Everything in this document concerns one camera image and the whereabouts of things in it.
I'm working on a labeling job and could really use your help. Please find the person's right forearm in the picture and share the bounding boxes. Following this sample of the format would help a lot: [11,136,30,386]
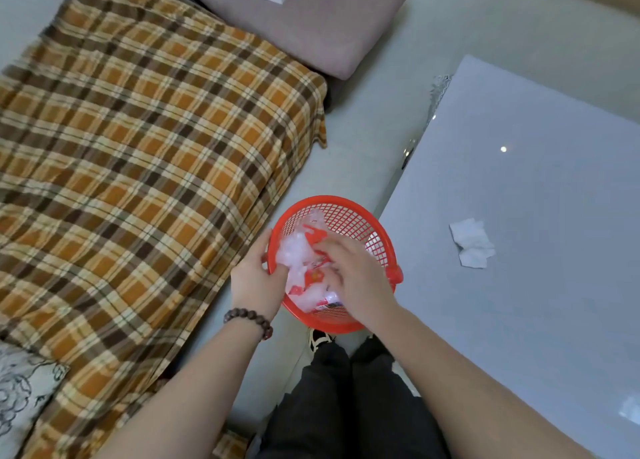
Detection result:
[361,303,601,459]

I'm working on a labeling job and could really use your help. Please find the pinkish grey sofa cushion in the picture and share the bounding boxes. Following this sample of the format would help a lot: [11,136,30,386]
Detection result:
[176,0,423,81]

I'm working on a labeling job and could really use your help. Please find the red plastic mesh basket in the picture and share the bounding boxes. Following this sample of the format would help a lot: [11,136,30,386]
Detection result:
[266,195,404,335]

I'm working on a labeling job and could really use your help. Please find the person's shoe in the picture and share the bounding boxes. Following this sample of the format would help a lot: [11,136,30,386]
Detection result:
[307,328,335,355]

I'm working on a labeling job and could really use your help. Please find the person's black trousers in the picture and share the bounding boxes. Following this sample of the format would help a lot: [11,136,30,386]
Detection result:
[257,336,453,459]

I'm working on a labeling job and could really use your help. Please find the white patterned pillow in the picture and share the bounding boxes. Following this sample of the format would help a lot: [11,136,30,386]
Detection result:
[0,339,71,459]

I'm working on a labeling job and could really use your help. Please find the white plastic trash in basket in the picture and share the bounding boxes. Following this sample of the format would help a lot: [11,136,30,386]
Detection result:
[276,213,346,310]

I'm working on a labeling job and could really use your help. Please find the crumpled white tissue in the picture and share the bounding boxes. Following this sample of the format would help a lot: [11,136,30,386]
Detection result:
[449,218,497,269]

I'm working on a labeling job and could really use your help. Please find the orange brown plaid blanket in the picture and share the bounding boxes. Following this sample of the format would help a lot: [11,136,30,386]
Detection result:
[0,0,329,459]

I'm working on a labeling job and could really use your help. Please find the person's right hand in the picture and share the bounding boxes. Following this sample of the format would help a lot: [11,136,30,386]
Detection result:
[314,233,399,330]

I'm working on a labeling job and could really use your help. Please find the person's left hand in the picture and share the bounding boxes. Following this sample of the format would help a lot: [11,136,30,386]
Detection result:
[230,229,290,324]

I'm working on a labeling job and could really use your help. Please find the brown wooden bead bracelet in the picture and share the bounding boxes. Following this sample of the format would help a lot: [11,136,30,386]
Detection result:
[223,308,274,341]

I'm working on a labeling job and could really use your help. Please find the person's left forearm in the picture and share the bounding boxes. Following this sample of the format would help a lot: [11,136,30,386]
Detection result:
[92,310,273,459]

